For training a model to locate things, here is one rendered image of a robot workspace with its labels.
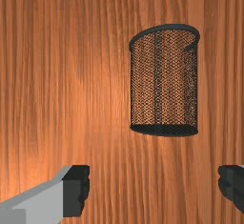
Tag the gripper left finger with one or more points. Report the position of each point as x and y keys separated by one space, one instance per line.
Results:
x=47 y=199

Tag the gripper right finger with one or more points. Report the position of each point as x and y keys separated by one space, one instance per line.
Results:
x=233 y=183

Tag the dark mesh basket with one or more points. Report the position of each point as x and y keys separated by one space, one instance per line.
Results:
x=163 y=81

